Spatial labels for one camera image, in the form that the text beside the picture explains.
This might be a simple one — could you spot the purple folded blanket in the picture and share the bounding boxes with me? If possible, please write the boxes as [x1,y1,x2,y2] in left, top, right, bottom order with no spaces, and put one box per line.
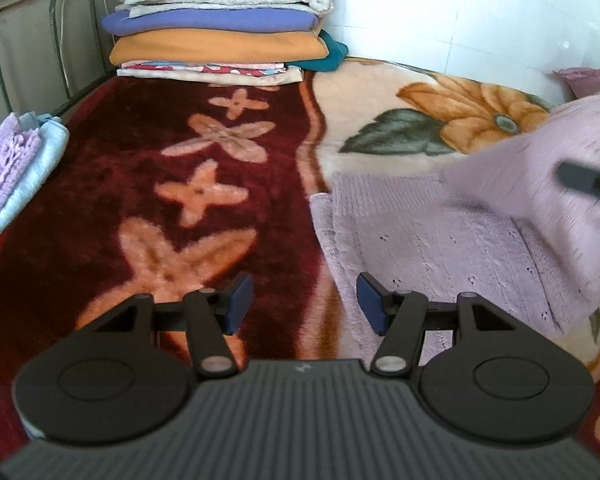
[101,7,323,37]

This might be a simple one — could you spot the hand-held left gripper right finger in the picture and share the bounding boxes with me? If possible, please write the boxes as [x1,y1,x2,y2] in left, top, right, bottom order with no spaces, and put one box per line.
[356,271,518,377]

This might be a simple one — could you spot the orange folded blanket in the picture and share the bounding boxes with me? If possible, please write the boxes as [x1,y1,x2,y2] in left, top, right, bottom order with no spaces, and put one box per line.
[109,27,331,67]

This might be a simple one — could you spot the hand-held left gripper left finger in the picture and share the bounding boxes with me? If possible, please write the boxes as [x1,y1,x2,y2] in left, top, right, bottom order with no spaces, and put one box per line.
[82,271,255,380]

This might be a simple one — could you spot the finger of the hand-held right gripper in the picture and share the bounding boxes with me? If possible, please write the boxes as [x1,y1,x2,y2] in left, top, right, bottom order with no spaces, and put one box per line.
[555,160,600,199]

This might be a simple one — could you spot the metal bed headboard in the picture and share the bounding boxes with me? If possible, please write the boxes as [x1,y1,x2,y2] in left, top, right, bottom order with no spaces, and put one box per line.
[0,0,139,127]

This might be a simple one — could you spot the teal folded cloth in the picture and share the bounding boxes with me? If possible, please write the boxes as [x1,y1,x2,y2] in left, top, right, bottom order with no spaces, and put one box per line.
[300,30,350,74]

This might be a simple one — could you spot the maroon pillow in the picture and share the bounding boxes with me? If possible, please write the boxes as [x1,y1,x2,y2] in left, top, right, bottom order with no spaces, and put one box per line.
[552,66,600,104]

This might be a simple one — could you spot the floral plush blanket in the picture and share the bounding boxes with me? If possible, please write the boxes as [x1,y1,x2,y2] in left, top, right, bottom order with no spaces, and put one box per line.
[0,55,600,466]

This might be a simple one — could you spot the red patterned folded sheet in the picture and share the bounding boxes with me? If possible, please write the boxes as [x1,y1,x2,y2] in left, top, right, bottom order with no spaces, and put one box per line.
[121,60,288,77]

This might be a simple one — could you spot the lilac knit sweater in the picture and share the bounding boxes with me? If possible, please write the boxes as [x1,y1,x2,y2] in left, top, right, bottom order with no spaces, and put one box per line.
[309,87,600,341]

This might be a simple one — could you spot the cream folded sheet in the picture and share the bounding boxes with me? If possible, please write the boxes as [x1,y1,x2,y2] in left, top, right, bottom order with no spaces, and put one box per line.
[116,66,304,85]

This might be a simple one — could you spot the folded purple and blue cloths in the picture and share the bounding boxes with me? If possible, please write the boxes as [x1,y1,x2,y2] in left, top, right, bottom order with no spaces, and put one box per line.
[0,115,71,259]

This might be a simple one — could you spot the folded lilac knit garment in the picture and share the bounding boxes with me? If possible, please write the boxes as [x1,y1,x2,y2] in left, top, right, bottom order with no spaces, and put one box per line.
[0,112,44,234]

